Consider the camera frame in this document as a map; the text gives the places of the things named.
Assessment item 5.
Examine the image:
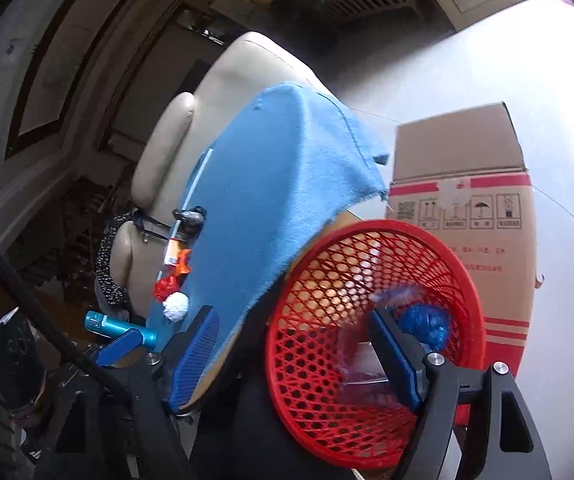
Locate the red wrapper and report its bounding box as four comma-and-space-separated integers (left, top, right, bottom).
154, 275, 183, 301

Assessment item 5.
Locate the teal plastic tool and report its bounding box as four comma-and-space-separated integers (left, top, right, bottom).
84, 310, 160, 366

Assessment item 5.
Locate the black plastic bag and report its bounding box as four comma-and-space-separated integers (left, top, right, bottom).
173, 205, 207, 241

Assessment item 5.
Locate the red and white medicine box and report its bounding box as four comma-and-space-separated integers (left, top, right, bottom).
163, 237, 183, 266

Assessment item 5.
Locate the red mesh basket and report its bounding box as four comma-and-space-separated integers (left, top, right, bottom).
264, 220, 488, 471

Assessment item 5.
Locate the blue cloth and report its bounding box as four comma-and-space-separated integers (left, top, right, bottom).
147, 81, 393, 396

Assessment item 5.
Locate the beige leather sofa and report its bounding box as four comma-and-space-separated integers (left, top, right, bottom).
94, 31, 328, 311

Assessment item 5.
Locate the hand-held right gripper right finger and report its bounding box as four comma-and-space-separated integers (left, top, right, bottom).
368, 306, 552, 480

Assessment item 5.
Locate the crumpled blue plastic bag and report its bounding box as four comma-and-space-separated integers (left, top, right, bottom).
399, 302, 450, 353

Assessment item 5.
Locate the clear plastic wrapper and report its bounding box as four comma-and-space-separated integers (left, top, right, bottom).
337, 285, 403, 391

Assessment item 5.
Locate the white paper ball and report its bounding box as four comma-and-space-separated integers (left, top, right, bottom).
162, 291, 190, 322

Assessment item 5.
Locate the cardboard box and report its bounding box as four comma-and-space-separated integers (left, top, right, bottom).
384, 101, 538, 426

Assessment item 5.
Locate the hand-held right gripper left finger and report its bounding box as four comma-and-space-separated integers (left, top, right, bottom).
42, 305, 223, 480

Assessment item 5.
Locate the dark patterned cushion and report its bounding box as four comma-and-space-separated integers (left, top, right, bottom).
94, 210, 138, 306

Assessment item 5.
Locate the black braided cable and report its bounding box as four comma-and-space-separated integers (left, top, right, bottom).
0, 217, 133, 401

